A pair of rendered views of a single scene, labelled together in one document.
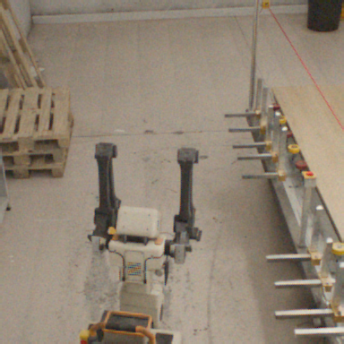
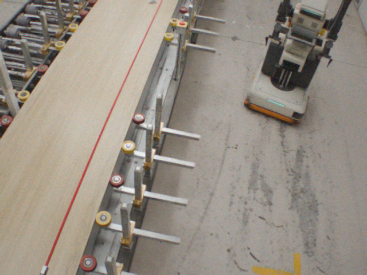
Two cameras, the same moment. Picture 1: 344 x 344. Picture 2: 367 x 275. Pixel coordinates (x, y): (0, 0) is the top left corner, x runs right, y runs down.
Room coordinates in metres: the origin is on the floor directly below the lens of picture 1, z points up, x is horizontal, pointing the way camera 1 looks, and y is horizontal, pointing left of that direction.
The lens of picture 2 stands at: (5.67, -0.79, 2.57)
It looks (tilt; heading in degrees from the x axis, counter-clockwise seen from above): 49 degrees down; 181
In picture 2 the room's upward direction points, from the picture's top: 10 degrees clockwise
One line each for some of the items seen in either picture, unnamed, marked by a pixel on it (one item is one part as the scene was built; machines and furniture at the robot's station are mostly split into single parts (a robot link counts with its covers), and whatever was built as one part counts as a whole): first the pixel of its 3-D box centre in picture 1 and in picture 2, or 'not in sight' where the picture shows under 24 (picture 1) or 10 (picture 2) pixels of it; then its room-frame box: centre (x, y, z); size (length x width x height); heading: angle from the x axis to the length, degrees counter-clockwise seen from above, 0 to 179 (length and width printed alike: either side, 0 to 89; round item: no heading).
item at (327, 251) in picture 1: (323, 274); (187, 28); (2.92, -1.02, 0.87); 0.04 x 0.04 x 0.48; 89
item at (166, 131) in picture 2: (272, 175); (167, 132); (4.13, -0.96, 0.82); 0.43 x 0.03 x 0.04; 89
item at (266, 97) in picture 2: not in sight; (279, 90); (2.65, 0.05, 0.16); 0.67 x 0.64 x 0.25; 166
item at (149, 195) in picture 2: (260, 145); (150, 196); (4.63, -0.97, 0.80); 0.43 x 0.03 x 0.04; 89
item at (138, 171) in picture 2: (268, 133); (138, 192); (4.67, -1.03, 0.87); 0.04 x 0.04 x 0.48; 89
